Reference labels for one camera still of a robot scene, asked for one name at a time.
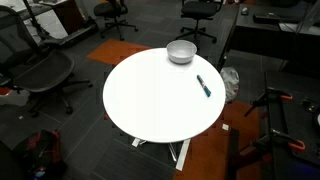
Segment teal capped marker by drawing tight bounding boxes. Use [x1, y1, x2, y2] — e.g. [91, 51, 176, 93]
[196, 74, 212, 98]

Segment white round bowl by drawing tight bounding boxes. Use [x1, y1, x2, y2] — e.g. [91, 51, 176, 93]
[166, 39, 198, 65]

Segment white table base legs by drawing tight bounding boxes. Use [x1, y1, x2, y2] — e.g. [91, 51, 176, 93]
[131, 136, 192, 172]

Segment crumpled white plastic bag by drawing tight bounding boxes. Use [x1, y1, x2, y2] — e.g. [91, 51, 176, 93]
[219, 66, 240, 104]

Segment black padded office chair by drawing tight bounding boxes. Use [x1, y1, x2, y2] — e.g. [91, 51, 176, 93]
[93, 0, 139, 42]

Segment black stand with base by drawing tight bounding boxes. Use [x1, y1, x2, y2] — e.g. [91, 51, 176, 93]
[23, 0, 99, 48]

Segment black office desk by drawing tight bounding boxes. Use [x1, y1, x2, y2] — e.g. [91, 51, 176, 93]
[216, 3, 320, 73]

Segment black mesh office chair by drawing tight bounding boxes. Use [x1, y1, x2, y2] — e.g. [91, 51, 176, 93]
[0, 4, 94, 118]

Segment brown wooden cabinet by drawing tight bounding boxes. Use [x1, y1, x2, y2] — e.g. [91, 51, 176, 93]
[52, 0, 88, 35]

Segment black keyboard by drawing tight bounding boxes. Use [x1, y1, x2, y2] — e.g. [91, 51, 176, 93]
[252, 12, 281, 25]

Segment red and black bag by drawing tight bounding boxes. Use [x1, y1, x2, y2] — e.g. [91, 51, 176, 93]
[13, 129, 68, 180]

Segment black workbench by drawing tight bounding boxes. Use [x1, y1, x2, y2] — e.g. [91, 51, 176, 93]
[264, 69, 320, 180]

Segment white plastic floor object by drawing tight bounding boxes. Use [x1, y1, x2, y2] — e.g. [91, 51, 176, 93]
[0, 87, 32, 107]

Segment orange handled bar clamp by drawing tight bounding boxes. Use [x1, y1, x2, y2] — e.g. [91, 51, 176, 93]
[249, 128, 307, 158]
[243, 86, 294, 118]

